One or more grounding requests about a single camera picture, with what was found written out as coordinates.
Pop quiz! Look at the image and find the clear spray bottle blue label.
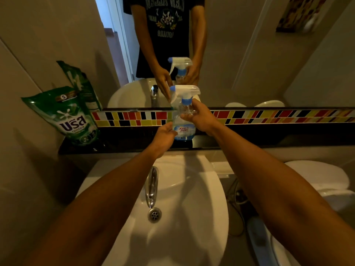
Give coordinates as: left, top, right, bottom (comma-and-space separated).
169, 85, 201, 141

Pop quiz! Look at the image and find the white ceramic sink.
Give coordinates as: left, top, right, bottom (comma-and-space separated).
76, 154, 229, 266

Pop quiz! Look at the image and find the person's right hand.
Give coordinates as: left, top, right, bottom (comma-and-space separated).
180, 98, 221, 135

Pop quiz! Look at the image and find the chrome sink drain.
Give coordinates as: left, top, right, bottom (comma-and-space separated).
148, 207, 162, 224

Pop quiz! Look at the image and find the multicoloured mosaic tile strip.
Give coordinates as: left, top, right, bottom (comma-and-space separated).
91, 109, 355, 127

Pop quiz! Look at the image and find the person's left forearm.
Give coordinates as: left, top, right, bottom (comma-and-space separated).
23, 145, 167, 266

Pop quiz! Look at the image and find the black stone ledge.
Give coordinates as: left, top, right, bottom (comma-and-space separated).
58, 123, 355, 156

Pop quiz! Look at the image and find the person's right forearm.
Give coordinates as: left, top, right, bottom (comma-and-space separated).
209, 122, 355, 266

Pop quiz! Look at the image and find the green detergent refill pouch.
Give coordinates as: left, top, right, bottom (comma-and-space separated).
21, 86, 100, 146

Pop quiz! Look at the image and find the wall mirror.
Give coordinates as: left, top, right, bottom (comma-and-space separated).
57, 0, 355, 110

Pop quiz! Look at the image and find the white toilet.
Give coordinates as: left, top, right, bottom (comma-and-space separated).
246, 160, 355, 266

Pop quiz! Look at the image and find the chrome faucet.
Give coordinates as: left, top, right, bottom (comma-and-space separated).
144, 166, 159, 209

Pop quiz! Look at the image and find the grey water hose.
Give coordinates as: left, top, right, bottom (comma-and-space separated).
225, 177, 250, 238

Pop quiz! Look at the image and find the person's left hand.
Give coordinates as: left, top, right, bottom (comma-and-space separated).
151, 122, 178, 159

